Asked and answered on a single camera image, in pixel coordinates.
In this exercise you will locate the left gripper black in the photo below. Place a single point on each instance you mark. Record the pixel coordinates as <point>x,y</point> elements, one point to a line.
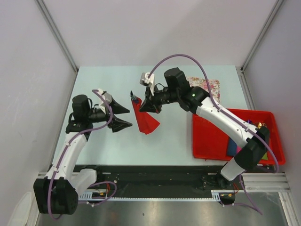
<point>117,124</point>

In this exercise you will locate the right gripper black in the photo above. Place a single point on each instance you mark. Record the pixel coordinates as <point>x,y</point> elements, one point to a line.
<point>150,104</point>

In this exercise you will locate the red paper napkin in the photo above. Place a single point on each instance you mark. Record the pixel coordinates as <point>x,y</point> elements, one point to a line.
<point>146,123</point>

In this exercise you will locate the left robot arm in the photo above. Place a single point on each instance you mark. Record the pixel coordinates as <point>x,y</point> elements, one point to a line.
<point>58,191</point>

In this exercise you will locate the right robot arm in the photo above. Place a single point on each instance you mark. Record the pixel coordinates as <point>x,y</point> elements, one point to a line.
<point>252,140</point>

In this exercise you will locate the blue napkin roll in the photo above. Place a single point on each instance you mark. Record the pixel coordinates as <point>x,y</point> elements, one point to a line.
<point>231,148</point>

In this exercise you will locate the pink napkin roll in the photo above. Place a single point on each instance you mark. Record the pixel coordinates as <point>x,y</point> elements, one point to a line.
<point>238,149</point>

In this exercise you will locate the floral cloth mat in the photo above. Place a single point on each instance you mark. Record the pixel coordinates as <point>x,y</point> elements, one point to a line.
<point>213,84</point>

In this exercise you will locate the red plastic bin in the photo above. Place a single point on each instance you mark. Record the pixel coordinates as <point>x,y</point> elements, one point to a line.
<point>210,143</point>

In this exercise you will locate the iridescent spoon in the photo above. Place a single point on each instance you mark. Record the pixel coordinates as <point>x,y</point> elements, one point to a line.
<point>258,124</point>

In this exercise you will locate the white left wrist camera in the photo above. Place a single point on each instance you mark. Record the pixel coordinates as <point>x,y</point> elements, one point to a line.
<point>105,101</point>

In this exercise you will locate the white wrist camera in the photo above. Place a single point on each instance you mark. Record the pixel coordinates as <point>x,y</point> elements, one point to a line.
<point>105,101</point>
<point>148,80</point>

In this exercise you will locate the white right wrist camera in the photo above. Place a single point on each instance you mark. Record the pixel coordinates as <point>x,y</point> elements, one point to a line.
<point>148,80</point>

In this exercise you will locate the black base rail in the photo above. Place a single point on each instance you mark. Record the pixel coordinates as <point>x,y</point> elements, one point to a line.
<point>163,182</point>

